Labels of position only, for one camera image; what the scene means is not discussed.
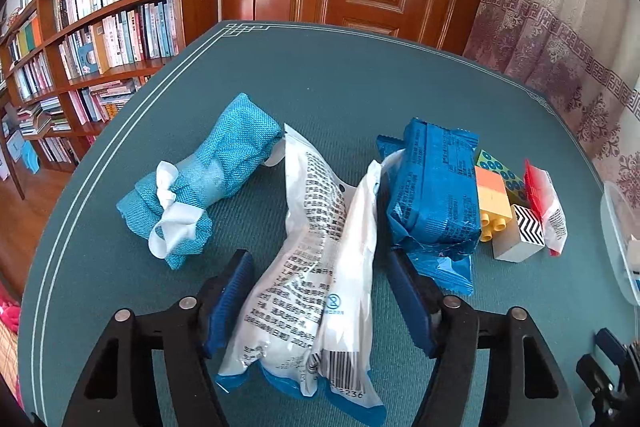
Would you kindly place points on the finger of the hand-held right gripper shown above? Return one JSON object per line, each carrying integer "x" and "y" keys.
{"x": 607, "y": 346}

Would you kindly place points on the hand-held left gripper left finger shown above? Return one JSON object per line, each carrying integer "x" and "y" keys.
{"x": 231, "y": 302}

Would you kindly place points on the teal cloth with white ribbon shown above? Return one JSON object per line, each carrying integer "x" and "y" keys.
{"x": 235, "y": 142}

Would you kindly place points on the red and white sachet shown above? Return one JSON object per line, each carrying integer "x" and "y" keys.
{"x": 542, "y": 192}

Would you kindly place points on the block with circle pattern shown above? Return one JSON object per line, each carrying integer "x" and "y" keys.
{"x": 500, "y": 167}

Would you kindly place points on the white plastic packet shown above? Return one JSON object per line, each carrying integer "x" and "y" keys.
{"x": 310, "y": 227}

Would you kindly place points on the clear plastic bowl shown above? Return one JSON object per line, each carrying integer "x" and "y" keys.
{"x": 612, "y": 227}

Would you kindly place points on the white and purple patterned curtain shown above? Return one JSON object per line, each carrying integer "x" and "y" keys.
{"x": 550, "y": 7}

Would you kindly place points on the black and white zigzag block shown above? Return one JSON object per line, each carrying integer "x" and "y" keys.
{"x": 525, "y": 227}

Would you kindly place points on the orange and yellow building block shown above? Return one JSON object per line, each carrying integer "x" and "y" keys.
{"x": 492, "y": 197}

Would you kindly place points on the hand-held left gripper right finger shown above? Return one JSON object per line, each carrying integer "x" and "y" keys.
{"x": 410, "y": 304}

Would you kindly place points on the pink cloth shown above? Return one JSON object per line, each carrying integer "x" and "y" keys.
{"x": 7, "y": 314}

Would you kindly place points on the blue snack packet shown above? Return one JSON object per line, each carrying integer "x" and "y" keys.
{"x": 435, "y": 187}

